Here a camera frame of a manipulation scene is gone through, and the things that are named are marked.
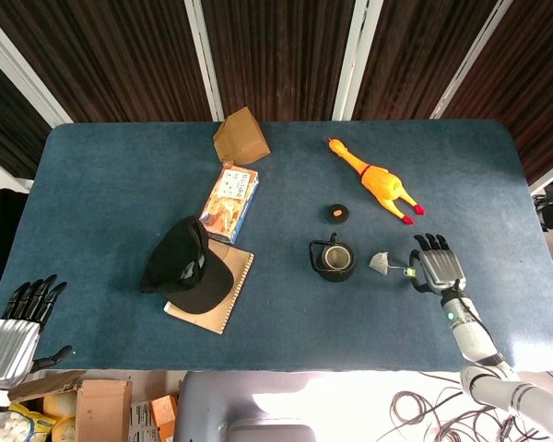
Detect blue printed food box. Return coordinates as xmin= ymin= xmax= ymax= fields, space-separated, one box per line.
xmin=198 ymin=161 xmax=261 ymax=245

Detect brown cardboard box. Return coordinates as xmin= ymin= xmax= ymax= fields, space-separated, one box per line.
xmin=212 ymin=106 xmax=272 ymax=167
xmin=7 ymin=370 xmax=134 ymax=442

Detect orange white small box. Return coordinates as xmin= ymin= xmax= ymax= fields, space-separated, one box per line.
xmin=149 ymin=394 xmax=180 ymax=442

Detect yellow snack bag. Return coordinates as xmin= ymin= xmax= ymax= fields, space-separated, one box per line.
xmin=0 ymin=394 xmax=78 ymax=442

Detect tangled brown cables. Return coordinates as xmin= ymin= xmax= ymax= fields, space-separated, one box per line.
xmin=389 ymin=370 xmax=553 ymax=442

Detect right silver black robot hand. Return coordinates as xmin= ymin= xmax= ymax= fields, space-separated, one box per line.
xmin=405 ymin=233 xmax=468 ymax=295

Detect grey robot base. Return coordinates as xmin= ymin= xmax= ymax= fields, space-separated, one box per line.
xmin=172 ymin=370 xmax=466 ymax=442

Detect black teapot with handle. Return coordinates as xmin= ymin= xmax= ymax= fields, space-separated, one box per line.
xmin=309 ymin=232 xmax=355 ymax=284

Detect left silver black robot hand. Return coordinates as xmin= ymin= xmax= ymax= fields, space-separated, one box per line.
xmin=0 ymin=274 xmax=73 ymax=387

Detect small black round lid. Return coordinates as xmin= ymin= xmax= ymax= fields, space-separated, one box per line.
xmin=324 ymin=203 xmax=350 ymax=225

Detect blue table cloth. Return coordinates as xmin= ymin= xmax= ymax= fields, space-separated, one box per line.
xmin=9 ymin=119 xmax=553 ymax=373

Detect white partition frame post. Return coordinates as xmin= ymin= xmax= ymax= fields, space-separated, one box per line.
xmin=0 ymin=7 xmax=74 ymax=130
xmin=183 ymin=0 xmax=226 ymax=122
xmin=429 ymin=0 xmax=517 ymax=121
xmin=331 ymin=0 xmax=374 ymax=122

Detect yellow rubber chicken toy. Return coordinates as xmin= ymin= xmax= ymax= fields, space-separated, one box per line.
xmin=327 ymin=136 xmax=427 ymax=226

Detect brown spiral notebook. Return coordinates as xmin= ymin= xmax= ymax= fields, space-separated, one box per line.
xmin=162 ymin=240 xmax=255 ymax=335

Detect black baseball cap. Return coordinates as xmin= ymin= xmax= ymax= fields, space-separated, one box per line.
xmin=140 ymin=215 xmax=236 ymax=316

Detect small grey tea bag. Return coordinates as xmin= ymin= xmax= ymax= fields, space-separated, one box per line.
xmin=368 ymin=250 xmax=418 ymax=279

